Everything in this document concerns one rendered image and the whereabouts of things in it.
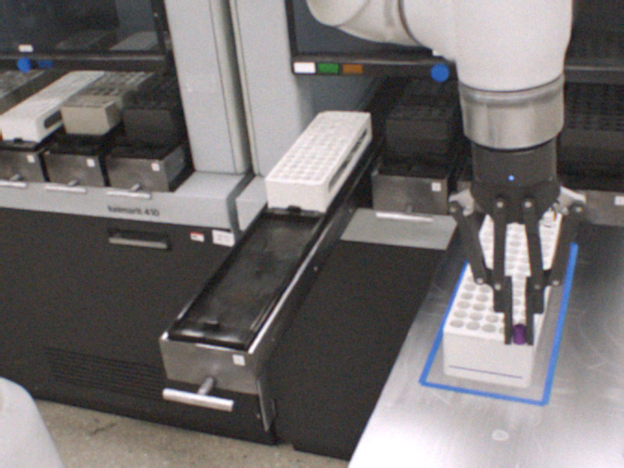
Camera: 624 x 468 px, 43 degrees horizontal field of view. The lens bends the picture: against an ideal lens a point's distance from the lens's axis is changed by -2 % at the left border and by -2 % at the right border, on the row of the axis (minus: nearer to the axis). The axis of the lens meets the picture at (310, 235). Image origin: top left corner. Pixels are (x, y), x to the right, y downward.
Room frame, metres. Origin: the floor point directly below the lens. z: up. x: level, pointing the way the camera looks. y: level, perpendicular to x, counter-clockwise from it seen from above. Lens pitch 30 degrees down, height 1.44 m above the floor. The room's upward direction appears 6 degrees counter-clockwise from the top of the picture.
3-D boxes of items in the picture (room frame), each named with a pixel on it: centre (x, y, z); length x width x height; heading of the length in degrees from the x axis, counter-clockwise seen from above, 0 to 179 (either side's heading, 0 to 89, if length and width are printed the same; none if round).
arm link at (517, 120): (0.65, -0.19, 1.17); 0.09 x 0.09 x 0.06
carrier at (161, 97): (1.59, 0.27, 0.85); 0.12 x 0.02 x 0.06; 68
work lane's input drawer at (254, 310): (1.12, 0.03, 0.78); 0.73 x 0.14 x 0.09; 158
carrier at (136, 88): (1.71, 0.39, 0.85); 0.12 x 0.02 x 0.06; 68
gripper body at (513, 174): (0.65, -0.20, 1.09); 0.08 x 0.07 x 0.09; 71
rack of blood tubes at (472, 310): (0.82, -0.24, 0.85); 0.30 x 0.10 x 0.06; 156
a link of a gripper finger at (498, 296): (0.66, -0.18, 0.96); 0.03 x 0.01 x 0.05; 71
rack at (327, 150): (1.29, -0.04, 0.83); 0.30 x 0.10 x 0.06; 158
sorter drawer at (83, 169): (1.80, 0.35, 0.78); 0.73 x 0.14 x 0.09; 158
